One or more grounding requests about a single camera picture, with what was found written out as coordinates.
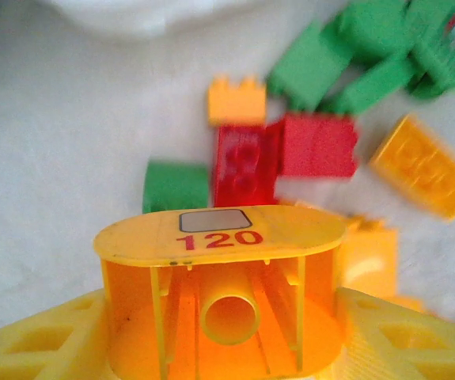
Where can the small green lego brick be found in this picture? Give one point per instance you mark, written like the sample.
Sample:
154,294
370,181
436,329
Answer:
175,190

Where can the small yellow lego brick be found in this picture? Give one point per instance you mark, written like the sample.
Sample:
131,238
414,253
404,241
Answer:
237,103

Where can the green lego with round hole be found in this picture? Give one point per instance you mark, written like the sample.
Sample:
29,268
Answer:
444,63

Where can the red lego brick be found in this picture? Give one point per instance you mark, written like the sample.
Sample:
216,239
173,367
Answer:
318,146
243,166

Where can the yellow oval lego printed 120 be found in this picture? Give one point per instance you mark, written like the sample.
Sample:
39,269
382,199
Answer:
140,237

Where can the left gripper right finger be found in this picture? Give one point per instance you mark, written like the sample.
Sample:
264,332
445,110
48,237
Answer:
361,348

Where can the white plastic bin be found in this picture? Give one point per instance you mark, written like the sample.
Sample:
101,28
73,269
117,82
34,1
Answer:
152,16

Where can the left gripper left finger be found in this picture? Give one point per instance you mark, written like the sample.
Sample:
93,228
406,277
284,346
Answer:
73,316

